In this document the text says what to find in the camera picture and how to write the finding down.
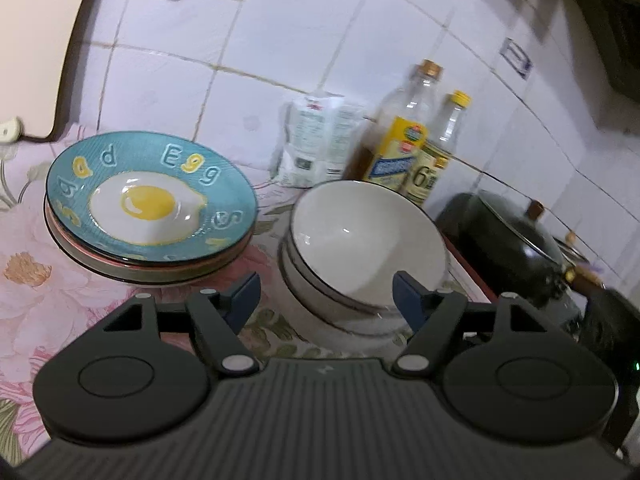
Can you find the vinegar bottle with yellow cap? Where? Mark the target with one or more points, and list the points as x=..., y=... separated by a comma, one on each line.
x=430, y=175

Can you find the glass wok lid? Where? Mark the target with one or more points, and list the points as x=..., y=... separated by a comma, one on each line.
x=515, y=230

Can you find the black range hood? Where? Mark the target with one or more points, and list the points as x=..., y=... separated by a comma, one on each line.
x=610, y=50

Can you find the oil bottle with yellow label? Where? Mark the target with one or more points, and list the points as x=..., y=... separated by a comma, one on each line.
x=400, y=145

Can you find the white pink rabbit plate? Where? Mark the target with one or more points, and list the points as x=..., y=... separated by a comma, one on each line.
x=150, y=265

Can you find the white dark-rimmed plate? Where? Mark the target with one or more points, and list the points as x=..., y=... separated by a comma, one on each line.
x=150, y=276

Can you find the black wok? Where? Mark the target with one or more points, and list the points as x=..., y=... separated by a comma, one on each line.
x=470, y=240

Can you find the blue fried egg plate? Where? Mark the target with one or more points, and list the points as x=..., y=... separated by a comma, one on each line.
x=150, y=205

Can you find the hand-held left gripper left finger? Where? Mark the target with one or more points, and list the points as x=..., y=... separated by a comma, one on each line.
x=245, y=294

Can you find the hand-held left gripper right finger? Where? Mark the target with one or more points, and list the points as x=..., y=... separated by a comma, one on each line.
x=407, y=294

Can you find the white dark-rimmed bowl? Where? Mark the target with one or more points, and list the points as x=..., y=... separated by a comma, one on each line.
x=350, y=240
x=320, y=316

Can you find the pink floral table cloth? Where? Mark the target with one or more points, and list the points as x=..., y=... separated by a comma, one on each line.
x=30, y=240

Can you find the beige cutting board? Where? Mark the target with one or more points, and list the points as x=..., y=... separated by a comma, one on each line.
x=30, y=35

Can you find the wall sticker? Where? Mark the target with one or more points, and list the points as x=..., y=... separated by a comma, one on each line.
x=516, y=57

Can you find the white salt bag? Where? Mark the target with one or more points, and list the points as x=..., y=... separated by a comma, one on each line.
x=312, y=140

